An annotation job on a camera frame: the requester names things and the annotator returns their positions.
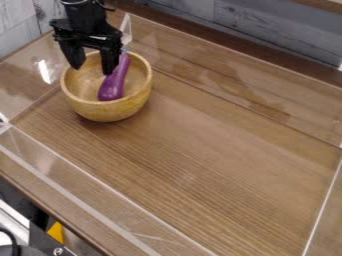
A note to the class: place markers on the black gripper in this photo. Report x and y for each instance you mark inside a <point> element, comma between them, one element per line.
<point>86,29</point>

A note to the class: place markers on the purple toy eggplant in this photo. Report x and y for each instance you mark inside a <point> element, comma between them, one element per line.
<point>112,86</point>

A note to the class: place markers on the brown wooden bowl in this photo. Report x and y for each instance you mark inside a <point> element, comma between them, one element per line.
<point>80,85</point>

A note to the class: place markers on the clear acrylic corner bracket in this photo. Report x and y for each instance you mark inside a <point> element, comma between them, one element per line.
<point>126,30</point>

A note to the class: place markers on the clear acrylic tray wall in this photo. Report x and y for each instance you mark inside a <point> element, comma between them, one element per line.
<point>107,219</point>

